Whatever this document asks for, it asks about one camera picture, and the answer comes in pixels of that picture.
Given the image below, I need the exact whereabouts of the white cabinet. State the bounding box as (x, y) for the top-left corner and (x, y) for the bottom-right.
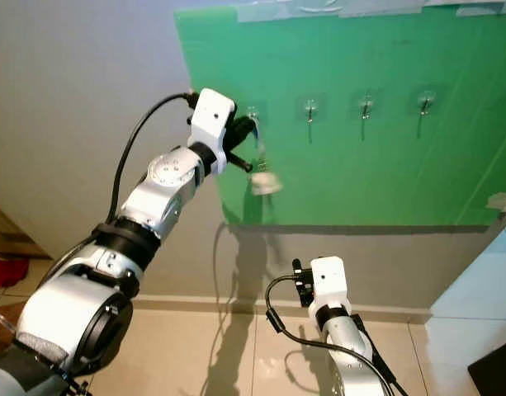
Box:
(424, 218), (506, 396)

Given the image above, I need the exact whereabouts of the red cloth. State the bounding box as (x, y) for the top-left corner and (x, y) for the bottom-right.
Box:
(0, 257), (31, 290)

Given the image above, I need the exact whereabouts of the small grey tape piece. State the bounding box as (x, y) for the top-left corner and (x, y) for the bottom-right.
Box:
(487, 193), (506, 215)

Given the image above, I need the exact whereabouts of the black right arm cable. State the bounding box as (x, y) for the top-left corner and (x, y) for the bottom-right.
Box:
(264, 273), (395, 396)

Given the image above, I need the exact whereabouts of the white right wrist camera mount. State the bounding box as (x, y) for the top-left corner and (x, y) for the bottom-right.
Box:
(308, 255), (349, 319)

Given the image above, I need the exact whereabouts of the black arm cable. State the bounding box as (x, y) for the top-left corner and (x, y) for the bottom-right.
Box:
(107, 90), (201, 225)
(264, 273), (395, 396)

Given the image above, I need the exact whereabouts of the short grey tape strip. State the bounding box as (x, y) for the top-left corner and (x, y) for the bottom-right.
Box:
(455, 0), (506, 18)

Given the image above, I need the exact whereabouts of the green wall board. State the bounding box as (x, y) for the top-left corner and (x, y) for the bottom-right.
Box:
(173, 3), (506, 229)

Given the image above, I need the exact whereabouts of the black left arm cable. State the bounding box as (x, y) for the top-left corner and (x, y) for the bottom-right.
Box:
(107, 90), (201, 225)

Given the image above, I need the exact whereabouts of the brown cardboard box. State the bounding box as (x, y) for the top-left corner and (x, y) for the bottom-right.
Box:
(0, 300), (32, 357)

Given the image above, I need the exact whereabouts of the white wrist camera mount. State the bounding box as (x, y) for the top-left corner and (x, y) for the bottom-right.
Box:
(189, 87), (238, 177)
(308, 255), (349, 319)

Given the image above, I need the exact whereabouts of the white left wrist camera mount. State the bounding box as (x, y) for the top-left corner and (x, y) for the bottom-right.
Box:
(189, 87), (238, 177)

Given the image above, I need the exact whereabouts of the key with white tag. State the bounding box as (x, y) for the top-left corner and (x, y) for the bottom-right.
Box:
(248, 140), (284, 197)

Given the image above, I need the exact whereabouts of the long grey tape strip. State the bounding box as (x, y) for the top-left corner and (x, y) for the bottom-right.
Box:
(236, 0), (428, 24)

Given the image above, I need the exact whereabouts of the black flat object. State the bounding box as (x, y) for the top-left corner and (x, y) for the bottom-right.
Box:
(466, 337), (506, 396)

